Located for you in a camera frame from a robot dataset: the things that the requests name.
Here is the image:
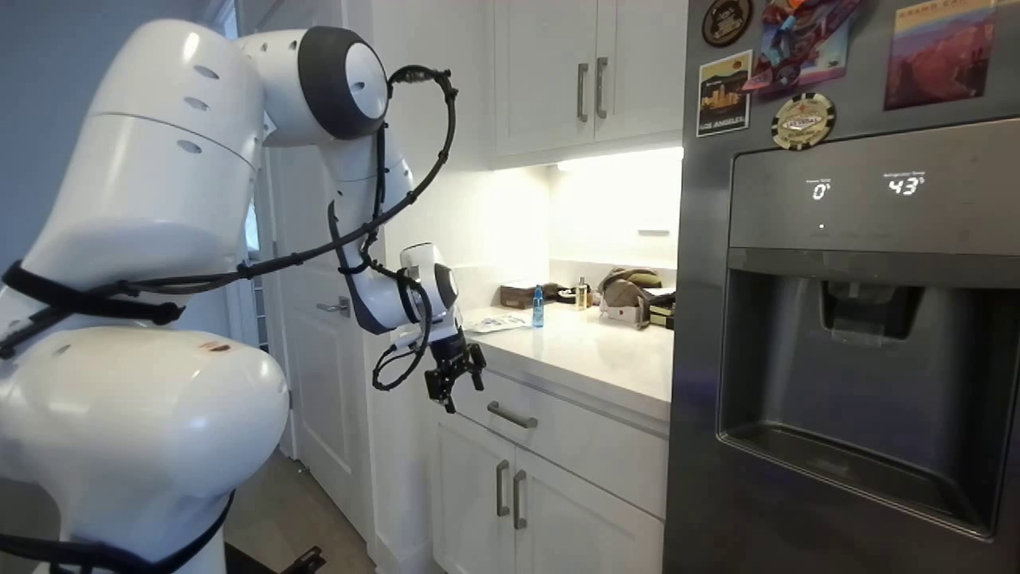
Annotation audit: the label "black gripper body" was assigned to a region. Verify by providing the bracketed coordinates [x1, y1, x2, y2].
[424, 336, 487, 411]

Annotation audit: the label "silver drawer handle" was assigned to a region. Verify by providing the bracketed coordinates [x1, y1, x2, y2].
[487, 400, 538, 430]

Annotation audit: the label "white kitchen drawer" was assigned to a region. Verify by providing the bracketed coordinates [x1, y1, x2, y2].
[456, 372, 667, 517]

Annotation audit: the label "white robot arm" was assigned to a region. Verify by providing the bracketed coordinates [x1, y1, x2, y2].
[0, 19, 484, 574]

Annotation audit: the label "blue water bottle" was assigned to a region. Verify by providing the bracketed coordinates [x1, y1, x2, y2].
[533, 283, 546, 327]

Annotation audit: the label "white lower cabinet doors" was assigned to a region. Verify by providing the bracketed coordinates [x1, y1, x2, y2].
[430, 416, 664, 574]

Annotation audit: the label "dark countertop clutter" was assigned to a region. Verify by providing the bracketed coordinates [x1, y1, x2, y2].
[494, 266, 677, 327]

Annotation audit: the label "white upper cabinets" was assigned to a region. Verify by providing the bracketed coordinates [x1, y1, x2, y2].
[491, 0, 688, 167]

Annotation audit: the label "yellow black fridge magnet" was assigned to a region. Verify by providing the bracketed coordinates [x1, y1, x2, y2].
[694, 51, 752, 136]

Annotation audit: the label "dark grey refrigerator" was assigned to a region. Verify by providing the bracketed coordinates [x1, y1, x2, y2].
[664, 0, 1020, 574]

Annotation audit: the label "round gold fridge magnet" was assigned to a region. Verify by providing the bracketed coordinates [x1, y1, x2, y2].
[771, 93, 836, 148]

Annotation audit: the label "round black fridge magnet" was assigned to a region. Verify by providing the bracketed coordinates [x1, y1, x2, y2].
[700, 0, 752, 49]

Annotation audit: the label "colourful character fridge magnet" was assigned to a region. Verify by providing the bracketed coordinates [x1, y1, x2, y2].
[742, 0, 865, 100]

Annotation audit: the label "landscape photo fridge magnet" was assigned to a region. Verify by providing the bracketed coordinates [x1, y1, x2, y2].
[882, 0, 999, 107]

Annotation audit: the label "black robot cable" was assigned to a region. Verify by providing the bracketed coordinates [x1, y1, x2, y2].
[0, 60, 461, 395]

